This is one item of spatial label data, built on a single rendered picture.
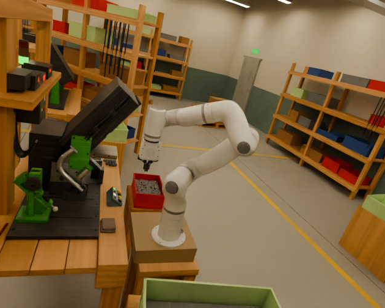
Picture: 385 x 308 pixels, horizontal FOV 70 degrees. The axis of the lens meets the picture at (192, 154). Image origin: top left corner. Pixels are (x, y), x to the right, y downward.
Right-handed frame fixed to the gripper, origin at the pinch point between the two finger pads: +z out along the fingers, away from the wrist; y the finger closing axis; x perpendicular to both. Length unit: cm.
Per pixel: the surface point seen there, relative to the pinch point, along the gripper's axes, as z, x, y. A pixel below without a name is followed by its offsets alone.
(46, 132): 6, 48, -54
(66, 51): -8, 409, -84
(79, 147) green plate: 9, 39, -34
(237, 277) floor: 130, 43, 118
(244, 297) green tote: 41, -49, 48
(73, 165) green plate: 21, 36, -37
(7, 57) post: -39, 13, -66
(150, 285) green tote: 37, -41, 3
